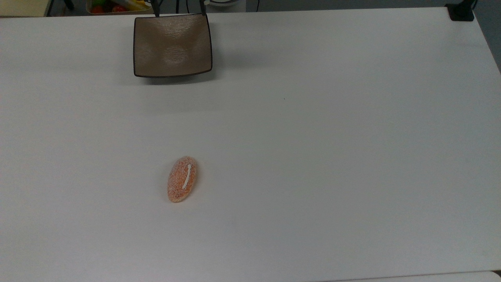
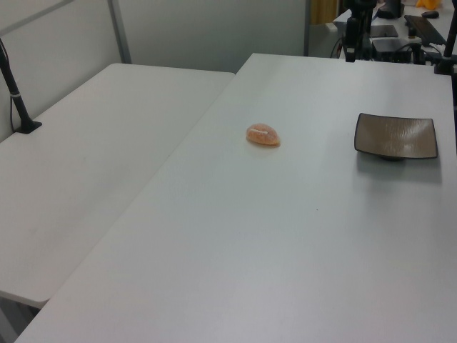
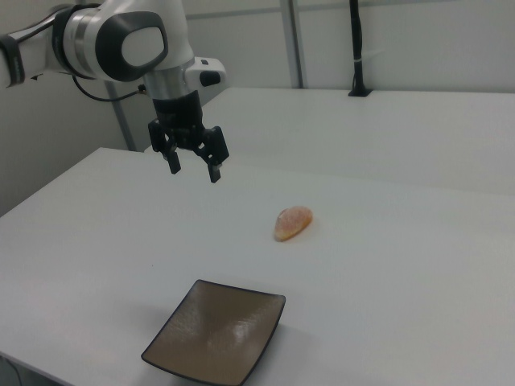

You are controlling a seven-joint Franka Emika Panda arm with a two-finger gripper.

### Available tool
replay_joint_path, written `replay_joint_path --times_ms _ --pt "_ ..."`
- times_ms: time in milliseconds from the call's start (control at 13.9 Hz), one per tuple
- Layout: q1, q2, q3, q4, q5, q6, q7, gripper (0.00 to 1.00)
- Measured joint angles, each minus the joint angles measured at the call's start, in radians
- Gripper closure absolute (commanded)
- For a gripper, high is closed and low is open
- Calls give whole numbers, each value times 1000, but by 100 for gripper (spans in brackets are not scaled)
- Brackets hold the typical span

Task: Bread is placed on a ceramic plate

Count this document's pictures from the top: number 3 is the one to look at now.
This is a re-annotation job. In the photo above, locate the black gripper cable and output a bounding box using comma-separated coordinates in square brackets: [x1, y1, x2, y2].
[70, 74, 147, 102]

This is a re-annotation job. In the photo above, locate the orange slice toy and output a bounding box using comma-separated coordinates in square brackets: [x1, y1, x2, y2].
[274, 205, 315, 243]

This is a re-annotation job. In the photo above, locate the brown square ceramic plate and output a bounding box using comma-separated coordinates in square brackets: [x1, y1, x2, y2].
[140, 279, 287, 386]

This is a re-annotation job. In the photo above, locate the thin cable at table edge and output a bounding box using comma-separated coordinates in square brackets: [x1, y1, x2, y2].
[0, 355, 26, 386]

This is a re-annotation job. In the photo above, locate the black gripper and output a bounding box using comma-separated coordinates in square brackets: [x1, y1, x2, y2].
[147, 90, 231, 184]

